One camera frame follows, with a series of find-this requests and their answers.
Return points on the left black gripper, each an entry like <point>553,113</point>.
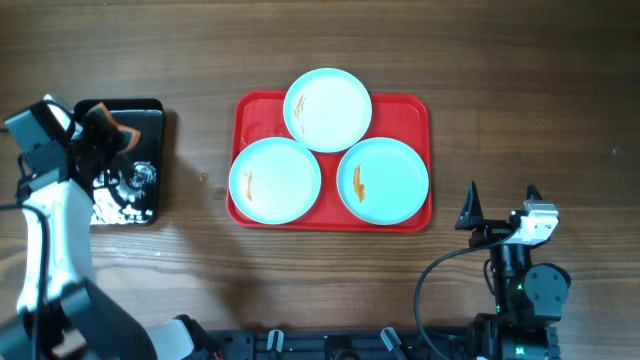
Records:
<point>93,138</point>

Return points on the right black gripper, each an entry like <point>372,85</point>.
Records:
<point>498,226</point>

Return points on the green yellow sponge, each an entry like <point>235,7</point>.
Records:
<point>127,138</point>

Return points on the light blue plate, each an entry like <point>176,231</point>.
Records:
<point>274,181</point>
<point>382,181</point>
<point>327,110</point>

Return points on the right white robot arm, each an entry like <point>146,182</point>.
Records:
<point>529,297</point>

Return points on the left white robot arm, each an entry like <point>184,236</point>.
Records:
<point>59,292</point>

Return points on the black water basin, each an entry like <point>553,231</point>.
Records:
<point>127,192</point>

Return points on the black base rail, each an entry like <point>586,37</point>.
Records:
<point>443,343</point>

